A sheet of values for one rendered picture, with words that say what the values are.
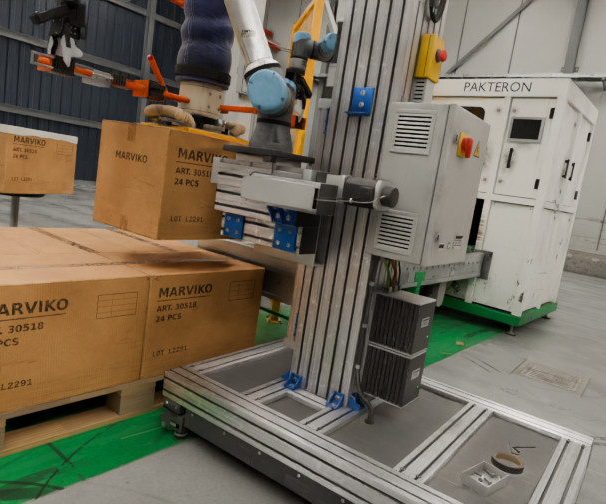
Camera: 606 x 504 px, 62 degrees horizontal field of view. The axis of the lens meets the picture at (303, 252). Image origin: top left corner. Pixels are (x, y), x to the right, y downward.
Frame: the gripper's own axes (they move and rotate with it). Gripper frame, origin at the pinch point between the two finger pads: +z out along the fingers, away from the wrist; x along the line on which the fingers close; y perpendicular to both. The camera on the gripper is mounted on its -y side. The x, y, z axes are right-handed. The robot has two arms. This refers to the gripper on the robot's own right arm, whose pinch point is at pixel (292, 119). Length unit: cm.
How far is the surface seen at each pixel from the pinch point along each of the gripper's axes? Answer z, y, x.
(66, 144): 26, -14, -198
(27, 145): 31, 18, -186
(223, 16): -32.0, 32.3, -16.5
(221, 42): -22.5, 31.4, -16.5
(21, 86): -88, -391, -1066
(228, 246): 63, -8, -32
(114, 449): 123, 76, 8
